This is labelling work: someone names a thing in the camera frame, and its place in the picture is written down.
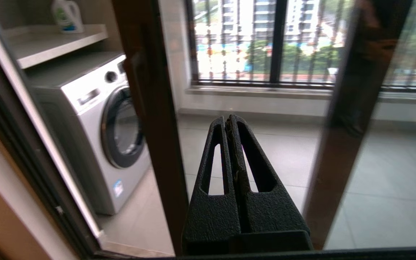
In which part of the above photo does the long grey stone window sill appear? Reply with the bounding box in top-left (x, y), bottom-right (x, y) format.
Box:
top-left (186, 86), bottom-right (416, 106)

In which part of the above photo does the dark brown sliding glass door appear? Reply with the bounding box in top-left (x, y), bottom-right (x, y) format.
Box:
top-left (112, 0), bottom-right (416, 255)

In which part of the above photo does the white detergent bottle green label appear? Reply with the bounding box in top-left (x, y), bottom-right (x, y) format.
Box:
top-left (51, 0), bottom-right (84, 34)

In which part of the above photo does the white front-load washing machine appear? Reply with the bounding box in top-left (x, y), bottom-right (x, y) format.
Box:
top-left (26, 51), bottom-right (151, 216)

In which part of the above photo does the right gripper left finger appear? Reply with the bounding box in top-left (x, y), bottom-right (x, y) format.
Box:
top-left (182, 116), bottom-right (242, 254)

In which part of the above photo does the dark brown fixed glass panel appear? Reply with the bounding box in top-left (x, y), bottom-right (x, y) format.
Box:
top-left (304, 0), bottom-right (416, 250)

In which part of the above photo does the white wall shelf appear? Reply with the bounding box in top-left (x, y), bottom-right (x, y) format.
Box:
top-left (4, 23), bottom-right (108, 70)

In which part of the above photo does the long black balcony railing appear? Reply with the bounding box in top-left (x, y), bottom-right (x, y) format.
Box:
top-left (190, 0), bottom-right (416, 90)

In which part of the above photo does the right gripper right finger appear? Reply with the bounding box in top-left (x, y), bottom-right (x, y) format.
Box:
top-left (229, 115), bottom-right (310, 234)

